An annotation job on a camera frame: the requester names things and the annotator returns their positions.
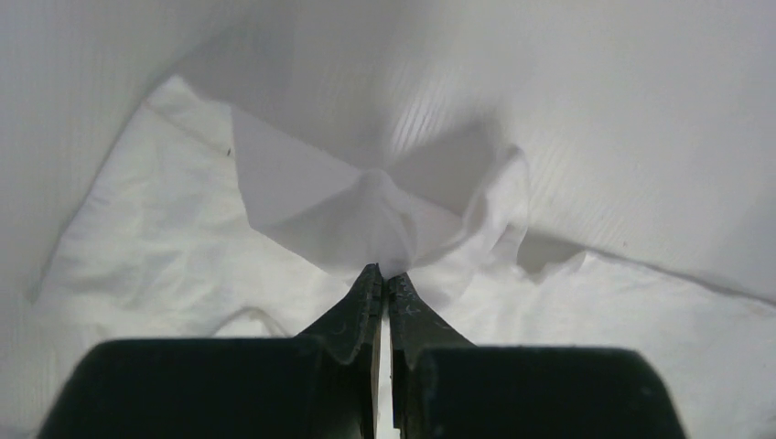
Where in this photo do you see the white t-shirt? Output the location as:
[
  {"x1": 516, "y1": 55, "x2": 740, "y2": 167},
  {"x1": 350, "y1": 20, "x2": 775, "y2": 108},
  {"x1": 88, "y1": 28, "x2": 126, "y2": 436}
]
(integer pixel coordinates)
[{"x1": 1, "y1": 77, "x2": 775, "y2": 438}]

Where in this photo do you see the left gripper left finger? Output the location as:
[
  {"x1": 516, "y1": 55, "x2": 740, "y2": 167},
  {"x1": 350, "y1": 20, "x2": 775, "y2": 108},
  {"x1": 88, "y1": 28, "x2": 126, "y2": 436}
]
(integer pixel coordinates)
[{"x1": 38, "y1": 264, "x2": 383, "y2": 438}]

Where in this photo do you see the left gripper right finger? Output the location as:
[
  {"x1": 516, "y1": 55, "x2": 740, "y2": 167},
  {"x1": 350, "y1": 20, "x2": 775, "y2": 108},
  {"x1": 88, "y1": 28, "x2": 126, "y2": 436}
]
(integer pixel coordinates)
[{"x1": 387, "y1": 274, "x2": 685, "y2": 438}]

